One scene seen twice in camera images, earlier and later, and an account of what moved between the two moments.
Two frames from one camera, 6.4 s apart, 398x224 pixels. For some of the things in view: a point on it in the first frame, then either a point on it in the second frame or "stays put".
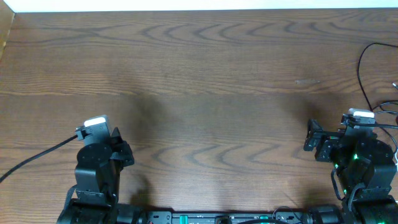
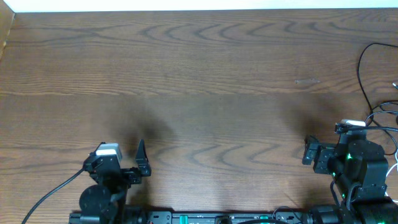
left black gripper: [124, 147] → [135, 176]
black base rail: [224, 217] stays put
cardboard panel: [7, 18] stays put
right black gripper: [327, 140] → [324, 154]
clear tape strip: [306, 81] stays put
